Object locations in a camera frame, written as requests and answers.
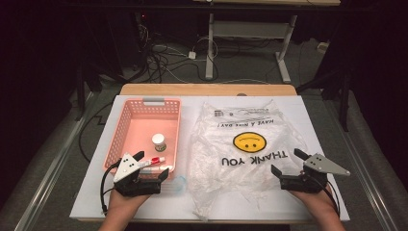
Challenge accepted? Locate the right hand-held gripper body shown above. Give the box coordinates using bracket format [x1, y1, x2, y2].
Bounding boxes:
[279, 152, 351, 194]

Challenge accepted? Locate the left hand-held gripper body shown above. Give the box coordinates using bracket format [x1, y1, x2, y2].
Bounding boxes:
[113, 152, 162, 197]

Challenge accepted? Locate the red and white tube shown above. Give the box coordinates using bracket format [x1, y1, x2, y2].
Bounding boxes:
[140, 156, 166, 168]

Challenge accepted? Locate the small white-capped bottle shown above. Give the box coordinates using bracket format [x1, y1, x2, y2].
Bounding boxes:
[151, 133, 167, 153]

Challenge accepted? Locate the pink plastic basket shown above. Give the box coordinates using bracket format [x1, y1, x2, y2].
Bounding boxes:
[102, 97, 183, 180]

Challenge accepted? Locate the clear plastic smiley bag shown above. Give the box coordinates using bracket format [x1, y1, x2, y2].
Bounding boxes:
[187, 99, 310, 223]

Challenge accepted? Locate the person's left hand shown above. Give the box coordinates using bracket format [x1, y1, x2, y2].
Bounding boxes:
[107, 188, 152, 219]

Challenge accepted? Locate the person's right hand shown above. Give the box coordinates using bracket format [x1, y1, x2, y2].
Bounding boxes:
[288, 184, 339, 219]

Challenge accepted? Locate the black stand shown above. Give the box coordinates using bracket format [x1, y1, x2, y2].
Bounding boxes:
[74, 57, 104, 122]
[295, 64, 351, 133]

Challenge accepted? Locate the white table mat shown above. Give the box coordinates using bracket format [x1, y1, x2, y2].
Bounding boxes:
[69, 94, 351, 222]

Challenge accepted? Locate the clear bluish tape ring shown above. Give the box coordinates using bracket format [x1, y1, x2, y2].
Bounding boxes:
[172, 174, 188, 195]

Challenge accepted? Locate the left hand-held gripper cable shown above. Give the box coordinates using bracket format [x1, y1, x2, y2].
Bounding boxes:
[99, 159, 122, 215]

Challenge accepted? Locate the hand-held gripper cable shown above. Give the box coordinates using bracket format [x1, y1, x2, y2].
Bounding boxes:
[99, 159, 122, 215]
[307, 174, 342, 219]

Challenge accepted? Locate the right hand-held gripper cable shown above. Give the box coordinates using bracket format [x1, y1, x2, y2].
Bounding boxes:
[307, 174, 342, 219]

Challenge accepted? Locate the metal floor rail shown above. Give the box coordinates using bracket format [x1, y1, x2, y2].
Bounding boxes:
[13, 90, 98, 231]
[323, 95, 399, 231]

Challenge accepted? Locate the black floor cable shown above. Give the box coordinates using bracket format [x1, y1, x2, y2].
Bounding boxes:
[78, 101, 114, 164]

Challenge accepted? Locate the tangle of floor cables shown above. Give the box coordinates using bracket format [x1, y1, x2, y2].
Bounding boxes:
[137, 22, 219, 85]

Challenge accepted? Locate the white desk frame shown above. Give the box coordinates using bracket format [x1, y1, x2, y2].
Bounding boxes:
[191, 0, 342, 84]

